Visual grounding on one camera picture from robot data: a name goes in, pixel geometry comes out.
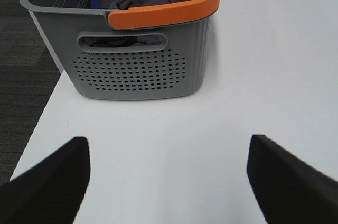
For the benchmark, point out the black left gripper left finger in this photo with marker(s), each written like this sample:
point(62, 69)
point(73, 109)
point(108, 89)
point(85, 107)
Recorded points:
point(51, 191)

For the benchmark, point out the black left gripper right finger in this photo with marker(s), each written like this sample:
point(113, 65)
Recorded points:
point(287, 189)

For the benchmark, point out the grey basket with orange rim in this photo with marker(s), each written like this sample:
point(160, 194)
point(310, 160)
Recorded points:
point(172, 69)

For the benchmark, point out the blue cloth in basket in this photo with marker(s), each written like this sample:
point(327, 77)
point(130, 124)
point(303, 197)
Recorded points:
point(95, 4)

